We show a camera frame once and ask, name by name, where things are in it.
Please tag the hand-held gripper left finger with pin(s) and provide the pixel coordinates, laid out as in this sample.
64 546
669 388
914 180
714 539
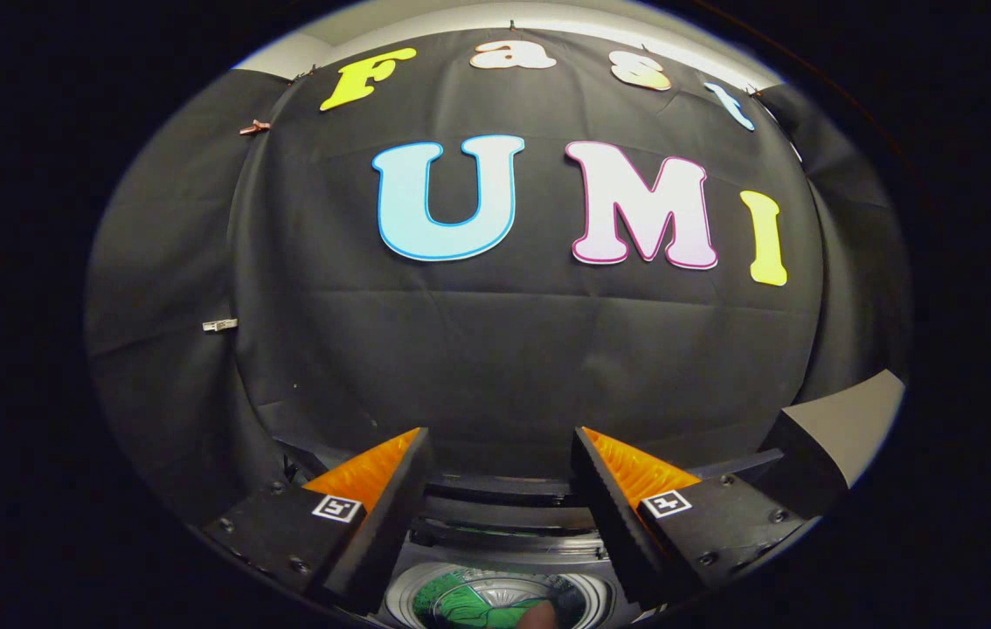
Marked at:
391 524

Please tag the grey washing machine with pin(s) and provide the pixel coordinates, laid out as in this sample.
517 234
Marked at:
504 549

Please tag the green polo shirt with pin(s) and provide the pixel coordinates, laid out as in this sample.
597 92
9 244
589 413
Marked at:
469 603

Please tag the copper clip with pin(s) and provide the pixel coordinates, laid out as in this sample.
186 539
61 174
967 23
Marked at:
254 127

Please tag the black backdrop cloth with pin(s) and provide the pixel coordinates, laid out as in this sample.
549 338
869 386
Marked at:
504 349

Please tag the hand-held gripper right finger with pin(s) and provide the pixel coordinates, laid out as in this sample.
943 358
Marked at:
605 515

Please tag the silver clip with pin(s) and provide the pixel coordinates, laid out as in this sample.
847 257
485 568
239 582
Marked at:
219 325

